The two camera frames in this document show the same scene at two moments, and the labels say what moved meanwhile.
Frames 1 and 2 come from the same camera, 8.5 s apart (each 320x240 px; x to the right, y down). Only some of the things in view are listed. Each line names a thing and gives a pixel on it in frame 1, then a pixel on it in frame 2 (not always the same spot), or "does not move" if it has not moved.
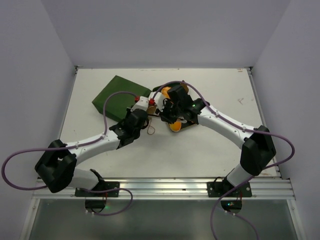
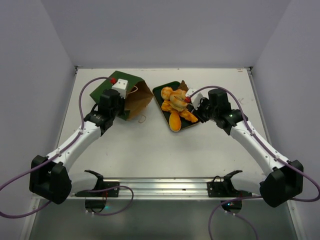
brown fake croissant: x=185 y=86 does not move
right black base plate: x=219 y=189 does not move
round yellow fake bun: x=164 y=91 does not move
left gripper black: x=128 y=112 → x=122 y=101
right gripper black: x=166 y=113 → x=198 y=110
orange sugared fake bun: x=176 y=126 does not move
